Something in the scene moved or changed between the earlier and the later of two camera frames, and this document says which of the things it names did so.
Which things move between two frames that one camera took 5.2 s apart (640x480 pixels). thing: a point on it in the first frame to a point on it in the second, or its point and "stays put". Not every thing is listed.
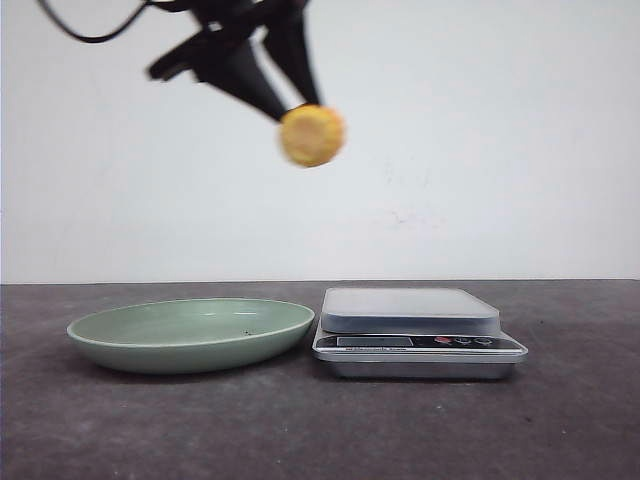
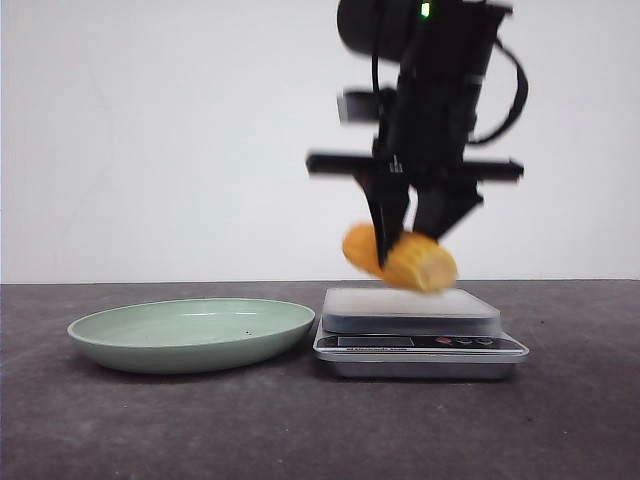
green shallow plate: [193, 335] stays put
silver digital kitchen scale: [414, 333] stays put
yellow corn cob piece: [311, 134] to [411, 261]
